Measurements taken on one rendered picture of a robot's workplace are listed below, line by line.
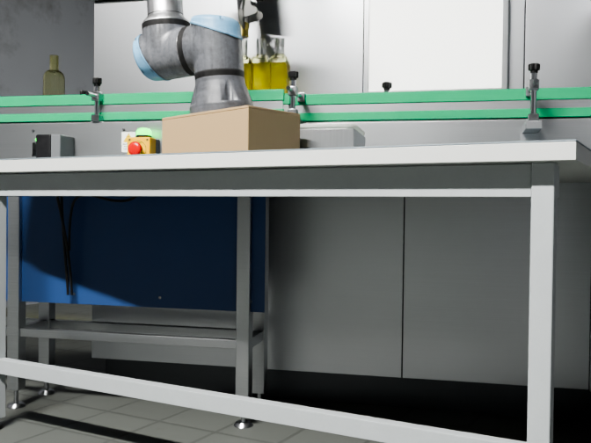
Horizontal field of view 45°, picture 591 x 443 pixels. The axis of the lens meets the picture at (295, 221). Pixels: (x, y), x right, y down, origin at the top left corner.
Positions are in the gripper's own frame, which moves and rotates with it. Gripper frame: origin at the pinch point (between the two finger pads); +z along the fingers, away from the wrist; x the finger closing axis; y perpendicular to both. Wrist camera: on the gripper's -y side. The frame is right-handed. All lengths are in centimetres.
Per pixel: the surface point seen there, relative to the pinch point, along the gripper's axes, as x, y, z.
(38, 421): -25, -53, 119
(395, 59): 11.6, 45.5, 9.2
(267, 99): -14.0, 11.9, 24.9
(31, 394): 2, -72, 119
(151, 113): -13.7, -23.5, 28.3
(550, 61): 14, 91, 11
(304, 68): 11.6, 17.0, 11.3
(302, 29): 11.6, 16.3, -1.2
